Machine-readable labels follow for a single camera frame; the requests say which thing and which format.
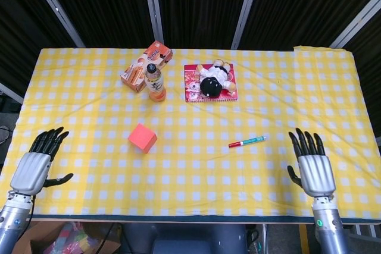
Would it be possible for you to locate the plush doll white outfit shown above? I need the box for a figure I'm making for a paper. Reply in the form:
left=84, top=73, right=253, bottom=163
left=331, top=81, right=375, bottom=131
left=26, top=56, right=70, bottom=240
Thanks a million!
left=196, top=59, right=238, bottom=98

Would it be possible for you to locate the red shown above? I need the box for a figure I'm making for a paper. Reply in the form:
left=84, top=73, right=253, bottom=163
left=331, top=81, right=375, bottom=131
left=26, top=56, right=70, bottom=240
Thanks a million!
left=228, top=136, right=267, bottom=149

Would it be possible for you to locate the orange snack box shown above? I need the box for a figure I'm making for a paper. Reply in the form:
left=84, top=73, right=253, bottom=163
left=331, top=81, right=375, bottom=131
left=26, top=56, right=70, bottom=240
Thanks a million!
left=120, top=40, right=173, bottom=93

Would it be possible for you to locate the yellow white checkered tablecloth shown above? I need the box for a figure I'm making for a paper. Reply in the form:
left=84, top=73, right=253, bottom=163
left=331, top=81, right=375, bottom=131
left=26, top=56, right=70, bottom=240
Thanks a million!
left=0, top=45, right=381, bottom=219

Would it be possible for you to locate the red floral spiral notebook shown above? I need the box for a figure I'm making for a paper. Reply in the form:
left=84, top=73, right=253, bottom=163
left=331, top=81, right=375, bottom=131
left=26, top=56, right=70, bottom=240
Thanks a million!
left=183, top=63, right=239, bottom=103

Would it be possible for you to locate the grey metal frame post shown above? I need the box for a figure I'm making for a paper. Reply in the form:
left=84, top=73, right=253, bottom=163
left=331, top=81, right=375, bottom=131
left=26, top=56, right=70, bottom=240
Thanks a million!
left=141, top=0, right=165, bottom=46
left=25, top=0, right=86, bottom=49
left=329, top=0, right=381, bottom=49
left=230, top=0, right=264, bottom=50
left=0, top=83, right=24, bottom=105

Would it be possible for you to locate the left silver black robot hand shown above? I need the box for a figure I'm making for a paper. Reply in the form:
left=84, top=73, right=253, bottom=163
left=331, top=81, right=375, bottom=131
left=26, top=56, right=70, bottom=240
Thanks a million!
left=10, top=126, right=74, bottom=196

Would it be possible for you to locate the orange drink bottle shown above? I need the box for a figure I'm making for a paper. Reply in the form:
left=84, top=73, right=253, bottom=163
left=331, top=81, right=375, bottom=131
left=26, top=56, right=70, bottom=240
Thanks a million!
left=144, top=63, right=165, bottom=102

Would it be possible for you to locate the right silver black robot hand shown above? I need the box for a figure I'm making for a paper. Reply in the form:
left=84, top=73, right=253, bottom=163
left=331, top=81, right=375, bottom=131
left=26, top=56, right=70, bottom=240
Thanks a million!
left=286, top=127, right=337, bottom=198

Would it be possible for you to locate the cardboard box with colourful contents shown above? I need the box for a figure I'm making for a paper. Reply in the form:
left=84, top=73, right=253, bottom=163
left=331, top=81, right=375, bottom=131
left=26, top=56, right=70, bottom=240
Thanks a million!
left=14, top=221, right=123, bottom=254

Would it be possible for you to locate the orange-pink sticky note block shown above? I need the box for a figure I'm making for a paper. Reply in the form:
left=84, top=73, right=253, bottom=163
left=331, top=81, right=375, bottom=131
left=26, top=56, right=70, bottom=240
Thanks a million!
left=127, top=123, right=158, bottom=155

